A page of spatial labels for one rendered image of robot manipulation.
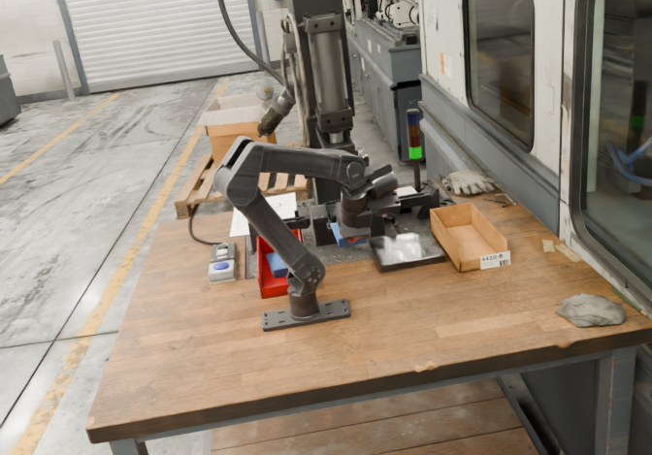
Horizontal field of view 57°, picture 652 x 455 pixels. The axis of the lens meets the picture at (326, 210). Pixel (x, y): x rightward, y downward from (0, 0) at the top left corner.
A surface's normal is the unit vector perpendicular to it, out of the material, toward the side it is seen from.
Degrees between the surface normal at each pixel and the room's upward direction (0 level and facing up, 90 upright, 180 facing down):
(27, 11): 90
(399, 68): 90
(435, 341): 0
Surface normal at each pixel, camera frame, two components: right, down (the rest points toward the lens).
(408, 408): -0.13, -0.92
